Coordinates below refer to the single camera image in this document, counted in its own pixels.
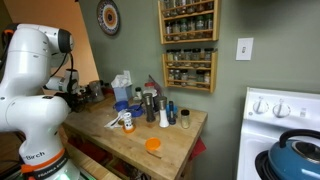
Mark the white stove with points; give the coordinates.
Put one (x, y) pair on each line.
(266, 133)

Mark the red cloth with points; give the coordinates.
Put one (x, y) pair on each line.
(198, 148)

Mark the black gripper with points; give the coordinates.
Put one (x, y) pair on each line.
(75, 100)

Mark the white light switch plate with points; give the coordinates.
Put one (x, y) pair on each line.
(244, 48)

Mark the blue measuring cup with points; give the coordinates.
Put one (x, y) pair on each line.
(136, 111)

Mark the white jar red lid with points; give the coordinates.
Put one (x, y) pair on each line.
(150, 90)

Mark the short wooden spice rack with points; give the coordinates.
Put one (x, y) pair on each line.
(190, 87)

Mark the blue plastic bowl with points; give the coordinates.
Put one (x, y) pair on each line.
(120, 106)

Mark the black lidded spice jar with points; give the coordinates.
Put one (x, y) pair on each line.
(185, 119)

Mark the patterned decorative wall plate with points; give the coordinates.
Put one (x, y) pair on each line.
(108, 16)

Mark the tall wooden spice rack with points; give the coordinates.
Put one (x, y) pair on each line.
(188, 40)

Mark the orange jar lid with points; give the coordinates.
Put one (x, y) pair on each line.
(129, 129)

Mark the small white black-lidded jar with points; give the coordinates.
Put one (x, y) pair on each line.
(138, 93)

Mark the glass spice jar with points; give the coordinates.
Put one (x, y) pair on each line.
(191, 25)
(190, 5)
(209, 3)
(187, 54)
(208, 54)
(196, 54)
(182, 6)
(207, 77)
(166, 8)
(184, 75)
(176, 27)
(200, 4)
(200, 23)
(177, 55)
(170, 55)
(200, 76)
(183, 26)
(173, 7)
(169, 28)
(171, 75)
(177, 75)
(208, 22)

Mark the white stove knob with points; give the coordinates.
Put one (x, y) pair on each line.
(260, 106)
(281, 109)

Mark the dark metal pepper grinder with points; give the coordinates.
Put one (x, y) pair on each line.
(149, 108)

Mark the wooden cutting board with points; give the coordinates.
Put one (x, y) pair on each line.
(96, 105)

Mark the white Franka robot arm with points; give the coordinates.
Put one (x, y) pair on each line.
(33, 116)

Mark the clear glass jar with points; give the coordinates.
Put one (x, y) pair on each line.
(96, 90)

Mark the orange round lid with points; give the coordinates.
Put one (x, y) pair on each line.
(152, 144)

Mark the blue tissue box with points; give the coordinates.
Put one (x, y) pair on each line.
(121, 90)

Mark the wooden table shelf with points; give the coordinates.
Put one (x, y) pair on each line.
(91, 165)

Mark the white wall outlet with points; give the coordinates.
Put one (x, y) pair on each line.
(127, 75)

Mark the dark blue bottle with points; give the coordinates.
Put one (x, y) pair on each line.
(171, 113)

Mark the black stove burner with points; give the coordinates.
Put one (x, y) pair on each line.
(262, 165)

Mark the white salt grinder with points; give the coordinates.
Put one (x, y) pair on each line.
(163, 115)

